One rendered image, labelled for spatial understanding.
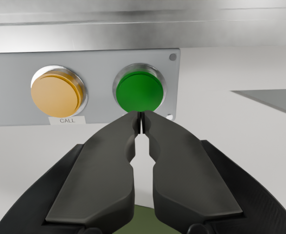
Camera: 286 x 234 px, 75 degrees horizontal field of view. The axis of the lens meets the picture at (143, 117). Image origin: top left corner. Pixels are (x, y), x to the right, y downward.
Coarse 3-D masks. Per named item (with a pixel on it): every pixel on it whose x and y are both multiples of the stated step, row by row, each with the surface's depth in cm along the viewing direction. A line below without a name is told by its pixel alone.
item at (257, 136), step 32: (192, 96) 28; (224, 96) 28; (0, 128) 30; (32, 128) 30; (64, 128) 30; (96, 128) 30; (192, 128) 31; (224, 128) 31; (256, 128) 31; (0, 160) 33; (32, 160) 33; (256, 160) 35; (0, 192) 37
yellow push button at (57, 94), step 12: (48, 72) 15; (60, 72) 15; (36, 84) 15; (48, 84) 15; (60, 84) 15; (72, 84) 15; (36, 96) 15; (48, 96) 15; (60, 96) 15; (72, 96) 15; (48, 108) 16; (60, 108) 16; (72, 108) 16
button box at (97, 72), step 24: (168, 48) 15; (0, 72) 16; (24, 72) 16; (72, 72) 16; (96, 72) 16; (120, 72) 16; (168, 72) 16; (0, 96) 17; (24, 96) 17; (96, 96) 17; (168, 96) 17; (0, 120) 18; (24, 120) 18; (48, 120) 18; (72, 120) 18; (96, 120) 18
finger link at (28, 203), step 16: (80, 144) 9; (64, 160) 8; (48, 176) 7; (64, 176) 7; (32, 192) 7; (48, 192) 7; (16, 208) 6; (32, 208) 6; (48, 208) 6; (0, 224) 6; (16, 224) 6; (32, 224) 6; (48, 224) 6; (64, 224) 6
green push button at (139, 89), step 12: (132, 72) 15; (144, 72) 15; (120, 84) 15; (132, 84) 15; (144, 84) 15; (156, 84) 15; (120, 96) 16; (132, 96) 16; (144, 96) 16; (156, 96) 16; (132, 108) 16; (144, 108) 16; (156, 108) 16
